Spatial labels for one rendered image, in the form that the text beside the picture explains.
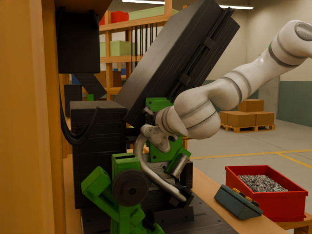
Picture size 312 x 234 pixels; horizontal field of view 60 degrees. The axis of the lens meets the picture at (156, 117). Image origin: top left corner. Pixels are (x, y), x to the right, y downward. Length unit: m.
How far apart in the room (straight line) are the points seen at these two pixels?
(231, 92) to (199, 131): 0.10
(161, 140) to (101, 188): 0.20
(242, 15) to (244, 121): 5.49
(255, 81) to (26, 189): 0.51
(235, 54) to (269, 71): 10.46
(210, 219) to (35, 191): 0.76
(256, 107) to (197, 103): 7.17
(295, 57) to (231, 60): 10.36
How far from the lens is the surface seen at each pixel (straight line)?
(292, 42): 0.70
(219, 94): 0.56
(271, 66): 0.72
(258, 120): 7.29
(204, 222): 0.90
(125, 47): 4.12
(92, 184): 0.57
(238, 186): 1.22
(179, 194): 0.87
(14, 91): 0.19
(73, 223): 0.96
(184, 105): 0.52
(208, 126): 0.53
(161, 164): 0.90
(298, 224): 1.22
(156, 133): 0.68
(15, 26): 0.19
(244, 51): 11.35
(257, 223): 0.93
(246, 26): 11.49
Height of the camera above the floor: 1.34
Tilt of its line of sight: 8 degrees down
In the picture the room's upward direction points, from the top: straight up
